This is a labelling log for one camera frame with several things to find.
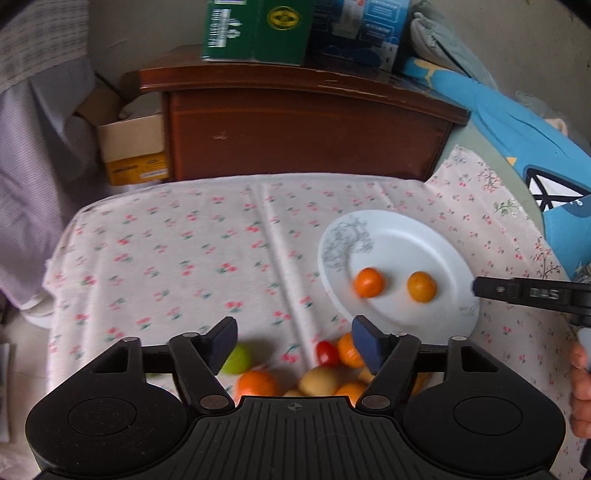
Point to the checked white cloth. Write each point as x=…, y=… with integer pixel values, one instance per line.
x=41, y=41

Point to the cherry print tablecloth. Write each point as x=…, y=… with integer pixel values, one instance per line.
x=184, y=258

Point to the open cardboard box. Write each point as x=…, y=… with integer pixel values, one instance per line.
x=134, y=138

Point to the blue printed blanket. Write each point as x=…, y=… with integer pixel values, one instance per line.
x=508, y=124

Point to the brown longan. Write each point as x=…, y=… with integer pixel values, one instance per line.
x=364, y=374
x=321, y=381
x=293, y=393

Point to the green carton box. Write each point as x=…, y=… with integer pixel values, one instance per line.
x=258, y=32

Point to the person's right hand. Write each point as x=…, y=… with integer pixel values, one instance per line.
x=579, y=401

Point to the grey green pillow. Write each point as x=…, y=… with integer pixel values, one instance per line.
x=535, y=104
x=443, y=41

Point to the green jujube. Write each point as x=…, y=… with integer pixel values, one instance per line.
x=240, y=360

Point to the sage green bed sheet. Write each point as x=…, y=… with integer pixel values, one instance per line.
x=498, y=161

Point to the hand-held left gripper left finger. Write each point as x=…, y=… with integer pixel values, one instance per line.
x=221, y=344

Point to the pale purple cloth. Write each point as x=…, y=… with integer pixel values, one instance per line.
x=37, y=184

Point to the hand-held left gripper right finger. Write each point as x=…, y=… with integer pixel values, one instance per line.
x=364, y=344

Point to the blue carton box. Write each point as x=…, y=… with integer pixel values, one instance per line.
x=364, y=27

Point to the white floral plate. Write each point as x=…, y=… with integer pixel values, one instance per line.
x=397, y=244

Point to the oblong red cherry tomato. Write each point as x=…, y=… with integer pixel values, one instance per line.
x=327, y=353

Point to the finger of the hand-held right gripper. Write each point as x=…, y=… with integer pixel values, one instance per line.
x=531, y=293

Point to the brown wooden nightstand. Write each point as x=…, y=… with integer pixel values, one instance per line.
x=300, y=129

